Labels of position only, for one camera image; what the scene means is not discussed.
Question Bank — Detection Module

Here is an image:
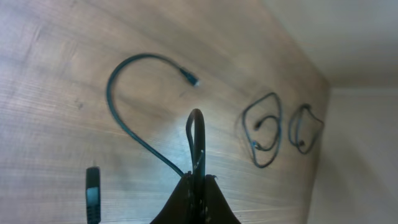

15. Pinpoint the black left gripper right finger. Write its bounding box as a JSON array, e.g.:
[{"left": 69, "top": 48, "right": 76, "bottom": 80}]
[{"left": 205, "top": 174, "right": 240, "bottom": 224}]

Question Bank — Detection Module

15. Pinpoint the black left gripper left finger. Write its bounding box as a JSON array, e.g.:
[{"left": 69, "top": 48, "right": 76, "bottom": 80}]
[{"left": 151, "top": 172, "right": 192, "bottom": 224}]

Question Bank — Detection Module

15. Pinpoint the black cable bundle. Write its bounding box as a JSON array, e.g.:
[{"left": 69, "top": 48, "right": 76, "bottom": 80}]
[{"left": 85, "top": 53, "right": 206, "bottom": 224}]

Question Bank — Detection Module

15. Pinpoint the black separated usb cable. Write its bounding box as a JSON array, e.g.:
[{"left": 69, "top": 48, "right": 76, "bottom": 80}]
[{"left": 287, "top": 103, "right": 325, "bottom": 156}]

